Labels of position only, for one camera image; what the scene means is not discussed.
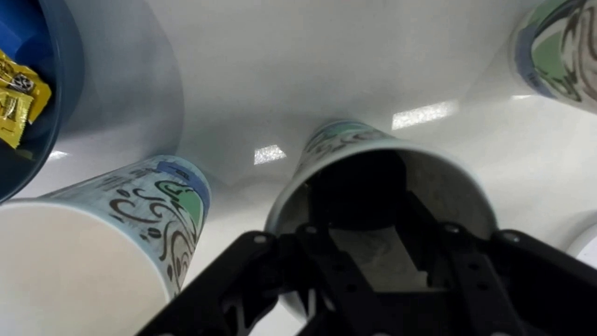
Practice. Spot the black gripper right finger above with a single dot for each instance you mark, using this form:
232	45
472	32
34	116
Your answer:
528	285

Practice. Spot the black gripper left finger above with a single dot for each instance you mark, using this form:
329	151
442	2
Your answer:
248	285

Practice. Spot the patterned paper cup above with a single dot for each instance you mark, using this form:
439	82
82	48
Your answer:
75	267
560	48
448	186

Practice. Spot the yellow packet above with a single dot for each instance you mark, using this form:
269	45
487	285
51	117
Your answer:
28	93
11	117

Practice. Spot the dark blue bowl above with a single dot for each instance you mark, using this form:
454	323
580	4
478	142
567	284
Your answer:
58	56

